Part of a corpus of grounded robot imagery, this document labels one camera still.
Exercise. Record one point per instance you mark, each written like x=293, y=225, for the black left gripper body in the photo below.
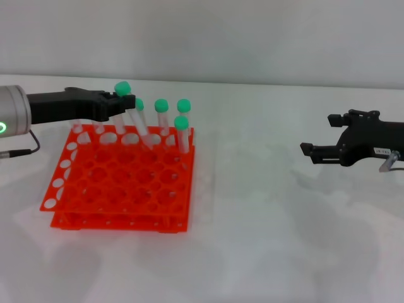
x=66, y=105

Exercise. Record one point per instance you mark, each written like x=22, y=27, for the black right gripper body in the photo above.
x=369, y=139

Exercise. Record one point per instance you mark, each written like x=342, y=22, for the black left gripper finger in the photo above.
x=121, y=103
x=112, y=95

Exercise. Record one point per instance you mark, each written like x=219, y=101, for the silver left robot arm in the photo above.
x=14, y=110

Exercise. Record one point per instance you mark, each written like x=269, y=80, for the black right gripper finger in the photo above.
x=325, y=154
x=337, y=120

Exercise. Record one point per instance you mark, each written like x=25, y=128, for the orange test tube rack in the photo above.
x=126, y=192

